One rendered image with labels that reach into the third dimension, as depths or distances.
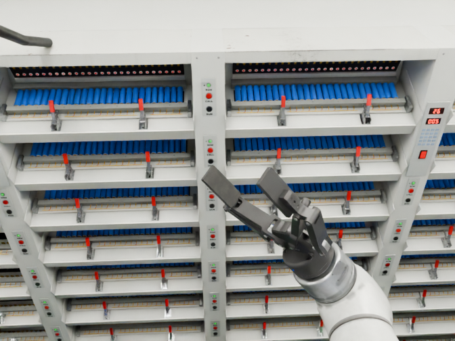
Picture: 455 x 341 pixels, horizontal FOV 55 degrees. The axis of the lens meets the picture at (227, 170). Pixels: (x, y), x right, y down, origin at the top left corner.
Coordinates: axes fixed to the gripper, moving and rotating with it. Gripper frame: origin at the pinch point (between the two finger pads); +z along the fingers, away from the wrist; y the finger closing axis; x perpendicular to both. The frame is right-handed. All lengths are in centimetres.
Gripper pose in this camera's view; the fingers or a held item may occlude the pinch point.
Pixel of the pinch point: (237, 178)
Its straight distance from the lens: 61.2
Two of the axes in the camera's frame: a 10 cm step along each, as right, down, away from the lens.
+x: -5.5, 7.6, -3.5
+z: -6.2, -6.5, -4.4
